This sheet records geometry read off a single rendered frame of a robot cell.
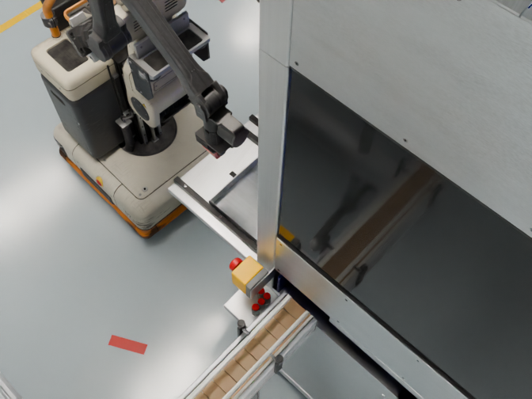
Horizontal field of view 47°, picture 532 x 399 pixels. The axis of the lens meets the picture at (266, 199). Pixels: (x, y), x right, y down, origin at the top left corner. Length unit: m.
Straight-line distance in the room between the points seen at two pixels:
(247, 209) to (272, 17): 1.03
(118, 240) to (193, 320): 0.53
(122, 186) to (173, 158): 0.25
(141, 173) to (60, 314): 0.70
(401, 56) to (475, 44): 0.11
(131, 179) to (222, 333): 0.77
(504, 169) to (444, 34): 0.19
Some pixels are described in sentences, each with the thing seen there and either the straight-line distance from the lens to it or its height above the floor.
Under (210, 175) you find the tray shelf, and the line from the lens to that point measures 1.94.
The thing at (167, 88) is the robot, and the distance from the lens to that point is 2.27.
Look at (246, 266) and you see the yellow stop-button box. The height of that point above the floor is 1.03.
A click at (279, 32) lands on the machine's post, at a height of 1.86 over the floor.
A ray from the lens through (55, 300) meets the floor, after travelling 2.82.
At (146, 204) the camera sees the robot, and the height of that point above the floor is 0.28.
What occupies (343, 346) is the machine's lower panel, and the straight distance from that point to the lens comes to 1.73.
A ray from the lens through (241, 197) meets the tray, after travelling 1.89.
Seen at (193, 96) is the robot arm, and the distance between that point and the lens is 1.51.
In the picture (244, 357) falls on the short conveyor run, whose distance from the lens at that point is 1.65.
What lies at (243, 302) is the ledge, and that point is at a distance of 1.75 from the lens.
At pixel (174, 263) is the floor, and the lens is 2.78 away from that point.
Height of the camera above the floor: 2.52
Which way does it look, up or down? 60 degrees down
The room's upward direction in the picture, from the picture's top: 2 degrees clockwise
